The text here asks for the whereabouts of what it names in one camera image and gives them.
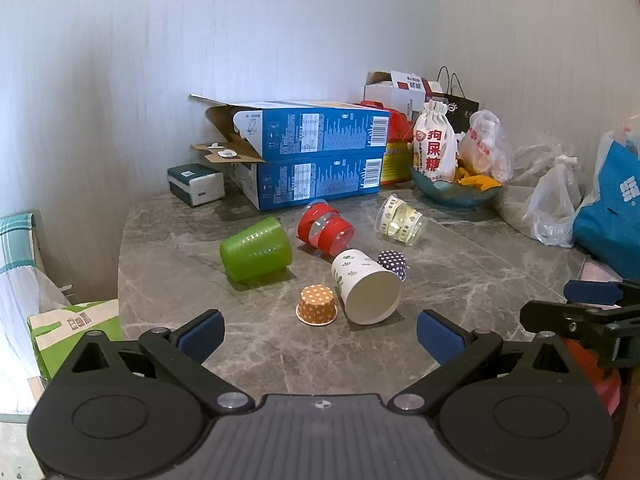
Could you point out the clear cup with yellow print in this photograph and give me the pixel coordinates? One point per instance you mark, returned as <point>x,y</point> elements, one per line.
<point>402,220</point>

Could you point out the white plastic bag red print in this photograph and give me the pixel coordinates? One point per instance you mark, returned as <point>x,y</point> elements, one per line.
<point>487,147</point>

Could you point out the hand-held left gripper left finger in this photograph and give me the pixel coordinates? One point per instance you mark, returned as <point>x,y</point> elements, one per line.
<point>202,337</point>

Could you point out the yellow and red box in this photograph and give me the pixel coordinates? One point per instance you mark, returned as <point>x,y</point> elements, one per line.
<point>397,160</point>

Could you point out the orange polka dot paper cup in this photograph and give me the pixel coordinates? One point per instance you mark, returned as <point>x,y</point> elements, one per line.
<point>317,305</point>

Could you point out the clear cup with red bands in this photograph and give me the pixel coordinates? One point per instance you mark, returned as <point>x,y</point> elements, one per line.
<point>325,227</point>

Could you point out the white cardboard box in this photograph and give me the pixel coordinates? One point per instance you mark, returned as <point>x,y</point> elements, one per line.
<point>395,91</point>

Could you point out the green and white paper bag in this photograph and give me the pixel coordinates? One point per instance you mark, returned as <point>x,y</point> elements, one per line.
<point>75,332</point>

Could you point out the black paper bag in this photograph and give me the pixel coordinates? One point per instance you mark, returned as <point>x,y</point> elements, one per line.
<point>462,110</point>

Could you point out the green and white tissue box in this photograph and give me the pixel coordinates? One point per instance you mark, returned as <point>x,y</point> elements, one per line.
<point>196,184</point>

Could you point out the white cloth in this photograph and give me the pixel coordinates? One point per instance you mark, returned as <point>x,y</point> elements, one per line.
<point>22,320</point>

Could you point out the teal glass bowl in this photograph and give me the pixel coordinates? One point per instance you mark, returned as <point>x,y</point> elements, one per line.
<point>452,194</point>

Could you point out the checked green cloth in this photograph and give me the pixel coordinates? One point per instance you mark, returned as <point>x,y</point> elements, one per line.
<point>17,240</point>

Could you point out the green plastic cup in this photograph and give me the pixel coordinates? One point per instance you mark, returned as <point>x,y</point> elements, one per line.
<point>255,249</point>

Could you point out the open blue cardboard box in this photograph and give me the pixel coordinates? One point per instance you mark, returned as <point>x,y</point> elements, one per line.
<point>320,127</point>

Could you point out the blue shopping bag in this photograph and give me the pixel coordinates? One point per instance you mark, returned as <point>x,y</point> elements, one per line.
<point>612,210</point>

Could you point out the white paper cup cactus print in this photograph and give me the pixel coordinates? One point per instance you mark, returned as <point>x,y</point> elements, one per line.
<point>365,285</point>

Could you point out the closed blue cardboard box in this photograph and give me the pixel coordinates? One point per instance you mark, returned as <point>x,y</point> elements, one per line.
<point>320,180</point>

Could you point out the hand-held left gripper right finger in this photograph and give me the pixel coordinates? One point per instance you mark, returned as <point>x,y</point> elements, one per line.
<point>440,336</point>

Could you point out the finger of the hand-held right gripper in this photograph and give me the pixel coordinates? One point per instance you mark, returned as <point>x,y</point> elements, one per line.
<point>555,317</point>
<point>592,292</point>

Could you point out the orange plastic object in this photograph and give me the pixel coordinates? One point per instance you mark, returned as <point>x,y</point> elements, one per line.
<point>597,385</point>

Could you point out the red tin box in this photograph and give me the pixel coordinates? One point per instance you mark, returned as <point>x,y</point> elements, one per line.
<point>399,122</point>

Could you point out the orange snack packet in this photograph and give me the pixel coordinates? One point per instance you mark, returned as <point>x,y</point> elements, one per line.
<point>477,179</point>

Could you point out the clear plastic bag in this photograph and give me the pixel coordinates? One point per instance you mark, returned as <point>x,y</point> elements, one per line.
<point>547,195</point>

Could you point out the dark blue polka dot paper cup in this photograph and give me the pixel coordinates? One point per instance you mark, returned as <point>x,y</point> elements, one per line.
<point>392,262</point>

